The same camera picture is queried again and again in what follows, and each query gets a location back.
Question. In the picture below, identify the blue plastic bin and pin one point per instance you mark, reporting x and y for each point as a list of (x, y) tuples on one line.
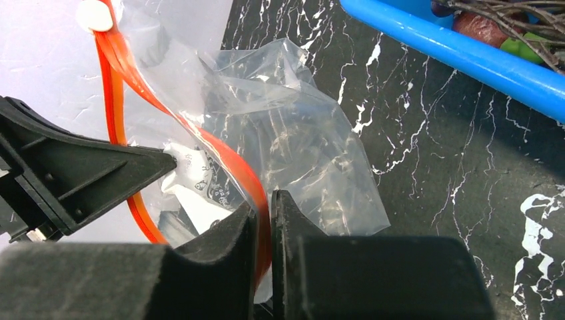
[(414, 24)]

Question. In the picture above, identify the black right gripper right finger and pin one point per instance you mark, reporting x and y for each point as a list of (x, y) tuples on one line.
[(317, 276)]

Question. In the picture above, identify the dark red grape bunch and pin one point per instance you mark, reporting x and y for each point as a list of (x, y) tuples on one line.
[(530, 30)]

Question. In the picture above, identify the clear zip top bag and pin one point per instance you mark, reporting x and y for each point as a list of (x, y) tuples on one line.
[(239, 123)]

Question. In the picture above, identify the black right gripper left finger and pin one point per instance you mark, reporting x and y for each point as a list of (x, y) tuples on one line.
[(210, 277)]

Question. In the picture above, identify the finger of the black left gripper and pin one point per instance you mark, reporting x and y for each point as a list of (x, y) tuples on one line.
[(55, 182)]

